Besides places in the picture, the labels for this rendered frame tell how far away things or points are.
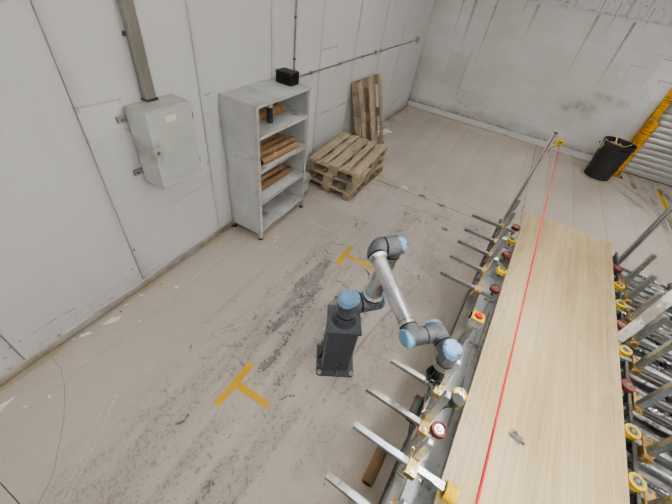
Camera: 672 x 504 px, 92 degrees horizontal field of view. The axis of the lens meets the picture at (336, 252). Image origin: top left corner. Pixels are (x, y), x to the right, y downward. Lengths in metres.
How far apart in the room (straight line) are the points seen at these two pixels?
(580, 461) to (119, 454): 2.75
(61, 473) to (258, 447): 1.21
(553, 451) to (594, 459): 0.21
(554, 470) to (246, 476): 1.81
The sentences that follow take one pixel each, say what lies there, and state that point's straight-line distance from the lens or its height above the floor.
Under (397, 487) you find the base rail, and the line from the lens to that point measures 2.04.
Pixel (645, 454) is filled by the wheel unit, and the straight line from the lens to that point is 2.66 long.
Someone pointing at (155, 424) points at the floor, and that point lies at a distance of 2.93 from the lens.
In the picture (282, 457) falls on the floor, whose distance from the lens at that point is 2.72.
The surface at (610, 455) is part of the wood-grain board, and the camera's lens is 2.45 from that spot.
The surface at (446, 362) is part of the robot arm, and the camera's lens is 1.67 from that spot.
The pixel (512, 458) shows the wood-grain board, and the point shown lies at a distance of 2.10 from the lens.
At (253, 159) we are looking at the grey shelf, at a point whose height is 1.03.
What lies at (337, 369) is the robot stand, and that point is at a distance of 2.94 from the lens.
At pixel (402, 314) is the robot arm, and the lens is 1.66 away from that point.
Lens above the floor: 2.62
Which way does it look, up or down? 42 degrees down
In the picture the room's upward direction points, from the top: 10 degrees clockwise
